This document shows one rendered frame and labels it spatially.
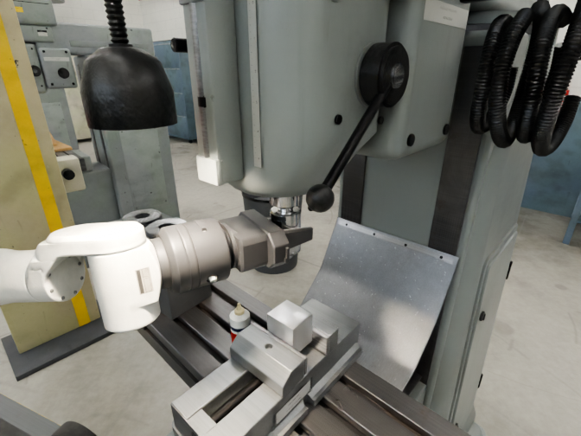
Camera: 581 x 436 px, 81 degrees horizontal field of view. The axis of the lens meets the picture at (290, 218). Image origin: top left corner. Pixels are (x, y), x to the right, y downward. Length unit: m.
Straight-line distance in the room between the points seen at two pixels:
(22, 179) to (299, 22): 1.88
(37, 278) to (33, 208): 1.69
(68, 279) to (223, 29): 0.35
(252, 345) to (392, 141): 0.39
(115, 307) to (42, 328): 2.01
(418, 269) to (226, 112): 0.59
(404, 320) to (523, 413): 1.34
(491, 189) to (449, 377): 0.50
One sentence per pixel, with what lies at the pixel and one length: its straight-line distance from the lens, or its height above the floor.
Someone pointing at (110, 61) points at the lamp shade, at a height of 1.47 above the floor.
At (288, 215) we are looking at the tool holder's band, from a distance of 0.49.
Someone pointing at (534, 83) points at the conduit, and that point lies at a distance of 0.54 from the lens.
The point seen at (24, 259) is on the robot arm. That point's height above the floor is 1.25.
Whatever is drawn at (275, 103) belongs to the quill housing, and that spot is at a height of 1.43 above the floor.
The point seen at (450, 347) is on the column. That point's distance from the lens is 0.97.
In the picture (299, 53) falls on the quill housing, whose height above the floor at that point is 1.48.
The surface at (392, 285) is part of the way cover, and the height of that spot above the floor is 0.99.
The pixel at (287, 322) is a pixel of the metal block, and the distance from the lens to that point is 0.59.
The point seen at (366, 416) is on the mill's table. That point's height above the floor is 0.93.
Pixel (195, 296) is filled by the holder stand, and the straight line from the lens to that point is 0.87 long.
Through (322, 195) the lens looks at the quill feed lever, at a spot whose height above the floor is 1.35.
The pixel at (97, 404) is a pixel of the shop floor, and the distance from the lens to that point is 2.07.
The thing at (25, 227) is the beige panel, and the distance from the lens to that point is 2.19.
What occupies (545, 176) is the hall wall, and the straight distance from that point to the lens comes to 4.67.
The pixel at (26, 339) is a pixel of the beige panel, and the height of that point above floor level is 0.10.
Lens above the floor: 1.46
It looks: 23 degrees down
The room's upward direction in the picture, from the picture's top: straight up
